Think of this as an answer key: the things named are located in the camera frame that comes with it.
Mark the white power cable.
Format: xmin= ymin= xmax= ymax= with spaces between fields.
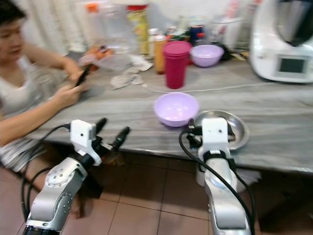
xmin=143 ymin=82 xmax=266 ymax=94

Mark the small jar with silver lid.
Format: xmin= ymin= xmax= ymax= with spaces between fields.
xmin=147 ymin=28 xmax=158 ymax=58

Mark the clear plastic container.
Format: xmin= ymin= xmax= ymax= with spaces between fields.
xmin=92 ymin=53 xmax=131 ymax=74

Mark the crumpled white tissue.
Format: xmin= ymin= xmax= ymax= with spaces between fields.
xmin=110 ymin=56 xmax=153 ymax=90

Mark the white kitchen appliance with screen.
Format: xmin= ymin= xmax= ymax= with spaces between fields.
xmin=249 ymin=0 xmax=313 ymax=84

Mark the black smartphone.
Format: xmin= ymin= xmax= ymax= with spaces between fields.
xmin=75 ymin=64 xmax=93 ymax=88

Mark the yellow jar with red lid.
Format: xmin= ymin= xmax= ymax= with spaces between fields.
xmin=126 ymin=5 xmax=150 ymax=56

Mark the white curtain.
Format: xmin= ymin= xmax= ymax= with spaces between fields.
xmin=23 ymin=0 xmax=87 ymax=52

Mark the large purple plastic bowl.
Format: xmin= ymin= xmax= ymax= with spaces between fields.
xmin=153 ymin=92 xmax=201 ymax=128

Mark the magenta plastic tumbler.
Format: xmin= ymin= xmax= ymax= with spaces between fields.
xmin=162 ymin=41 xmax=193 ymax=91

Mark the woman in grey top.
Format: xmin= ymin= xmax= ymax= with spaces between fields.
xmin=0 ymin=0 xmax=92 ymax=172

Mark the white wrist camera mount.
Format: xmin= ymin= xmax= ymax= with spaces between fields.
xmin=201 ymin=117 xmax=231 ymax=158
xmin=70 ymin=119 xmax=98 ymax=154

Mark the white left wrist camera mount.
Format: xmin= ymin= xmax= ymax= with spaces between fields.
xmin=70 ymin=119 xmax=98 ymax=154

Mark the orange food packet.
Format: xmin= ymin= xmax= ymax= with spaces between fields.
xmin=78 ymin=46 xmax=111 ymax=65

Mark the person's left hand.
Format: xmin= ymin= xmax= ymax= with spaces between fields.
xmin=67 ymin=69 xmax=87 ymax=87

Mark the round metal plate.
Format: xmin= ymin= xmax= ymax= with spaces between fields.
xmin=190 ymin=110 xmax=250 ymax=151

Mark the clear plastic jug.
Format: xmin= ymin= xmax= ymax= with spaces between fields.
xmin=100 ymin=4 xmax=131 ymax=55

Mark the white kettle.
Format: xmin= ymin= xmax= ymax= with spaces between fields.
xmin=210 ymin=15 xmax=246 ymax=50

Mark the dark blue can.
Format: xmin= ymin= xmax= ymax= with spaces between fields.
xmin=188 ymin=24 xmax=205 ymax=45

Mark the small purple plastic bowl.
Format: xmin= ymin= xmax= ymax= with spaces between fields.
xmin=189 ymin=44 xmax=225 ymax=68

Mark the clear bottle with orange cap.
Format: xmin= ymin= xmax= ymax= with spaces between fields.
xmin=84 ymin=2 xmax=104 ymax=47

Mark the person's right hand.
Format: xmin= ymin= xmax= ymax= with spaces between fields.
xmin=57 ymin=82 xmax=91 ymax=109

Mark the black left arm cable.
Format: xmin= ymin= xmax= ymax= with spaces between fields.
xmin=21 ymin=124 xmax=72 ymax=222

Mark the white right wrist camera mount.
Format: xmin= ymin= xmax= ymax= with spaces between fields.
xmin=201 ymin=117 xmax=231 ymax=158

